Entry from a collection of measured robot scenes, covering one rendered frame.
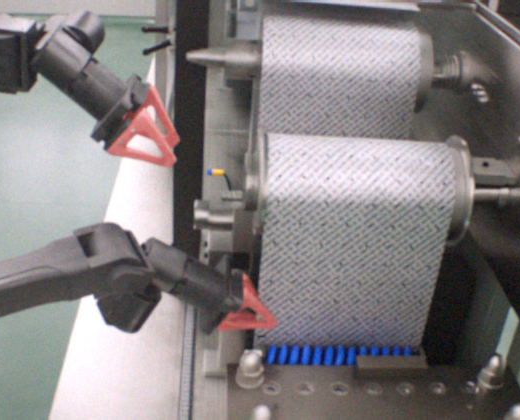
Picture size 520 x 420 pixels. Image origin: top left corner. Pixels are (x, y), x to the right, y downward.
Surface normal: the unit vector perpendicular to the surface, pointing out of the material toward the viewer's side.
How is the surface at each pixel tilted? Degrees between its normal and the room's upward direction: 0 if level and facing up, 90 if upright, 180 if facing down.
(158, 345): 0
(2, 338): 0
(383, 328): 90
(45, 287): 99
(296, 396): 0
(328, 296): 90
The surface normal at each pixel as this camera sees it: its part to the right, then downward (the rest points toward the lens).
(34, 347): 0.07, -0.87
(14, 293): 0.49, 0.58
